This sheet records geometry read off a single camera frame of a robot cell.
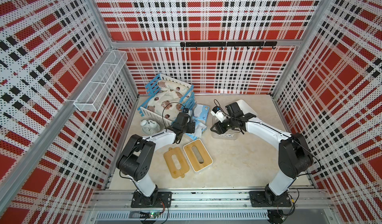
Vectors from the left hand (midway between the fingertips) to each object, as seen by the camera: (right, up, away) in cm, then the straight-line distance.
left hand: (190, 122), depth 96 cm
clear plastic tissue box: (+25, -7, -5) cm, 27 cm away
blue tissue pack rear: (+7, +7, +8) cm, 12 cm away
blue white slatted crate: (-2, +15, +6) cm, 16 cm away
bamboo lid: (-8, -23, -9) cm, 26 cm away
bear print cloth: (-17, +13, +8) cm, 23 cm away
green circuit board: (-15, -41, -27) cm, 51 cm away
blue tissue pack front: (+6, -3, -4) cm, 8 cm away
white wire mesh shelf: (-63, +18, -1) cm, 65 cm away
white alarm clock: (-24, -2, -7) cm, 25 cm away
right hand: (+16, -1, -9) cm, 18 cm away
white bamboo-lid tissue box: (+5, -18, -10) cm, 21 cm away
